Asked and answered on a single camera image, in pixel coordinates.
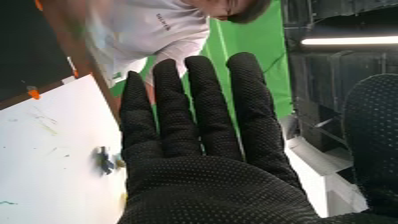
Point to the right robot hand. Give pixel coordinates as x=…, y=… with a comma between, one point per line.
x=214, y=186

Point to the person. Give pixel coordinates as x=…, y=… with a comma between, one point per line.
x=149, y=30

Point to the dark mat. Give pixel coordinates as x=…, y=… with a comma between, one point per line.
x=30, y=40

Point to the white sheet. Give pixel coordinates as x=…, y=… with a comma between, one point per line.
x=47, y=150

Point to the ceiling light tube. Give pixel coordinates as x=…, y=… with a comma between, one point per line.
x=349, y=40

